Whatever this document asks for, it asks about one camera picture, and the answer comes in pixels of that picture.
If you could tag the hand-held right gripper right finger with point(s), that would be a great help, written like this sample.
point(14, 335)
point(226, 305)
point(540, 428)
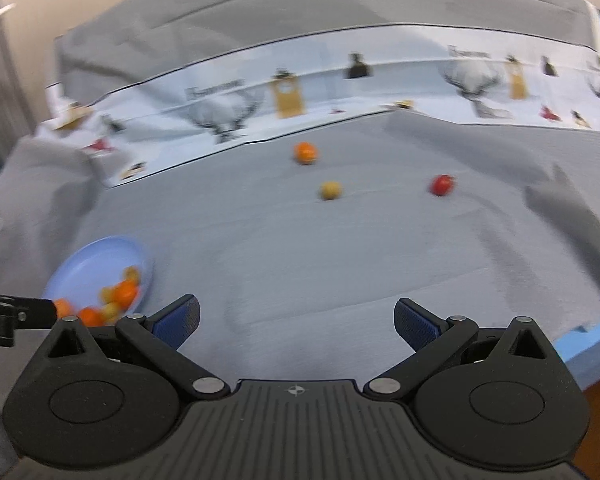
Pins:
point(416, 324)

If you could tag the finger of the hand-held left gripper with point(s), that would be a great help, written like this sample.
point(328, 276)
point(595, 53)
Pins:
point(30, 311)

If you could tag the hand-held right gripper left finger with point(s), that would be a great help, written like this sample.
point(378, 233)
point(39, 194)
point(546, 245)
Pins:
point(177, 321)

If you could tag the orange cherry tomato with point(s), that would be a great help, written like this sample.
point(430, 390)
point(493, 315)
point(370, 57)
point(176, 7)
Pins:
point(90, 316)
point(63, 306)
point(126, 293)

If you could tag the small green fruit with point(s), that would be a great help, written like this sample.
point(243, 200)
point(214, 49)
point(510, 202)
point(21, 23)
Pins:
point(105, 294)
point(131, 274)
point(111, 312)
point(330, 191)

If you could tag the blue plate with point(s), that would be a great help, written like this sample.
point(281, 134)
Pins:
point(95, 265)

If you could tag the red cherry tomato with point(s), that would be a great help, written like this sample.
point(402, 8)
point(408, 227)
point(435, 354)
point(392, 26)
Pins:
point(442, 185)

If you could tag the small orange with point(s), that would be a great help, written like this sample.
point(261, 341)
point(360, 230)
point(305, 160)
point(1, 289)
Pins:
point(306, 152)

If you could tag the grey bed cover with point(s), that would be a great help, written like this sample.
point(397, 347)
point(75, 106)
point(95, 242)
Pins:
point(330, 270)

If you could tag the blue bed sheet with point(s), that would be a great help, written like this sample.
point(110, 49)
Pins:
point(595, 345)

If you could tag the grey quilt with printed lining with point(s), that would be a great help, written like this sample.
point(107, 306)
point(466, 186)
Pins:
point(380, 75)

